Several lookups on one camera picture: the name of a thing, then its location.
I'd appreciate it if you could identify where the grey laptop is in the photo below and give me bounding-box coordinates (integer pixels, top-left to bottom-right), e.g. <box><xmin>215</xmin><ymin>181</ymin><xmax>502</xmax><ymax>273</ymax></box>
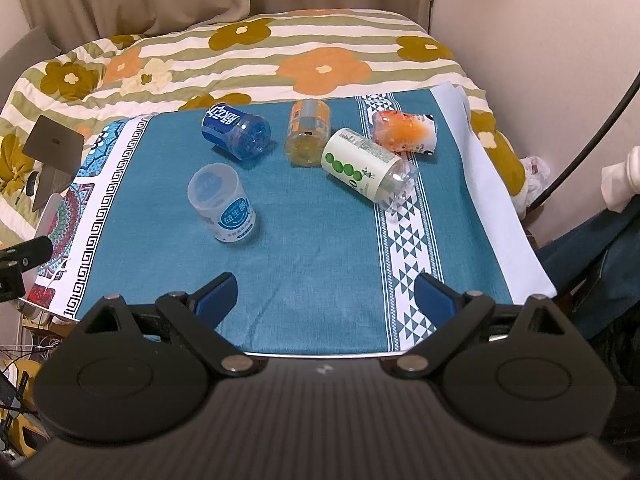
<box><xmin>22</xmin><ymin>115</ymin><xmax>85</xmax><ymax>213</ymax></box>

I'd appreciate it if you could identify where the person's blue jeans leg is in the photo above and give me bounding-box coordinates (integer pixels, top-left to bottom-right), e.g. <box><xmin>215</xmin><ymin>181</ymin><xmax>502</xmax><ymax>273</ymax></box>
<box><xmin>537</xmin><ymin>205</ymin><xmax>640</xmax><ymax>341</ymax></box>

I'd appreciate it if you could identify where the white plastic bag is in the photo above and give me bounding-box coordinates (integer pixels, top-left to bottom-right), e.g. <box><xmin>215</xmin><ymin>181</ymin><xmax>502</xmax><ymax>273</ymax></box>
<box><xmin>517</xmin><ymin>155</ymin><xmax>551</xmax><ymax>218</ymax></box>

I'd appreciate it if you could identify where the black curved cable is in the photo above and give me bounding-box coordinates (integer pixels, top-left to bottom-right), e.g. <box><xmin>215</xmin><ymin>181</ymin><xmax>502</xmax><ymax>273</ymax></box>
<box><xmin>527</xmin><ymin>72</ymin><xmax>640</xmax><ymax>208</ymax></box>

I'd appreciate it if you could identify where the orange-yellow plastic bottle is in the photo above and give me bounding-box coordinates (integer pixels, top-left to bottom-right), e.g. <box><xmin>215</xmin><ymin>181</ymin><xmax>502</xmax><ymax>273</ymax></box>
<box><xmin>284</xmin><ymin>99</ymin><xmax>332</xmax><ymax>167</ymax></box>

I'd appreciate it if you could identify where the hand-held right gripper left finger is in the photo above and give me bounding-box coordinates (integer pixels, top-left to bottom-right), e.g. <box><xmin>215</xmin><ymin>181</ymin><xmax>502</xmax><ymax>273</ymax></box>
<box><xmin>80</xmin><ymin>272</ymin><xmax>253</xmax><ymax>377</ymax></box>

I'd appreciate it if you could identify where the dark cloth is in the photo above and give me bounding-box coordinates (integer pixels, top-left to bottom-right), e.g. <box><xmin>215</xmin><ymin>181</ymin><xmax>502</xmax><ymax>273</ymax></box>
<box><xmin>582</xmin><ymin>310</ymin><xmax>640</xmax><ymax>456</ymax></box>

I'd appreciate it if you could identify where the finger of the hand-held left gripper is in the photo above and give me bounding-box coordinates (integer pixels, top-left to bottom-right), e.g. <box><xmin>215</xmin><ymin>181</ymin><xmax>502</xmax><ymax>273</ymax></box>
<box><xmin>0</xmin><ymin>236</ymin><xmax>54</xmax><ymax>273</ymax></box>

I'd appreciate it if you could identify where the teal patterned tablecloth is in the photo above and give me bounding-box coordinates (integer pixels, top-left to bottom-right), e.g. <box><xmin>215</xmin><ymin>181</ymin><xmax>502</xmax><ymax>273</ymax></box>
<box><xmin>20</xmin><ymin>82</ymin><xmax>558</xmax><ymax>356</ymax></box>

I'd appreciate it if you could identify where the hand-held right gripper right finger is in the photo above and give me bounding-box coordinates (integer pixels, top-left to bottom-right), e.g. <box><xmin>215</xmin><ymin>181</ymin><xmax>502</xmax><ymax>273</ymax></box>
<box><xmin>382</xmin><ymin>272</ymin><xmax>573</xmax><ymax>378</ymax></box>

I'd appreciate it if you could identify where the blue plastic bottle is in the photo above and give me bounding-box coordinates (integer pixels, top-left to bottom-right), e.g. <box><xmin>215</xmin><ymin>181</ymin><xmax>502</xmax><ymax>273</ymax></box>
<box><xmin>201</xmin><ymin>104</ymin><xmax>272</xmax><ymax>161</ymax></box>

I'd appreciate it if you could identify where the floral striped blanket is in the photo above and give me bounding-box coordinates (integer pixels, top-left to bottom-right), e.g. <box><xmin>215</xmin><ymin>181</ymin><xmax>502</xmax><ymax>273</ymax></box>
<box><xmin>0</xmin><ymin>7</ymin><xmax>528</xmax><ymax>261</ymax></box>

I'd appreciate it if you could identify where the orange crumpled plastic bottle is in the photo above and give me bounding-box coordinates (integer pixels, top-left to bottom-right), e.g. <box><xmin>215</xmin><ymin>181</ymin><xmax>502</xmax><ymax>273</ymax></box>
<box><xmin>371</xmin><ymin>110</ymin><xmax>439</xmax><ymax>157</ymax></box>

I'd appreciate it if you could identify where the white green-dotted bottle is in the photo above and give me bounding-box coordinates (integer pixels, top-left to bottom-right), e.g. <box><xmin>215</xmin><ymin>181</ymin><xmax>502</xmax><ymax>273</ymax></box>
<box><xmin>321</xmin><ymin>127</ymin><xmax>420</xmax><ymax>211</ymax></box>

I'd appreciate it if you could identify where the clear cup with blue label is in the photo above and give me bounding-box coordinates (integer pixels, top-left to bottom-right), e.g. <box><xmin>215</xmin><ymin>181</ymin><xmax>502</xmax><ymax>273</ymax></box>
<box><xmin>187</xmin><ymin>163</ymin><xmax>257</xmax><ymax>245</ymax></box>

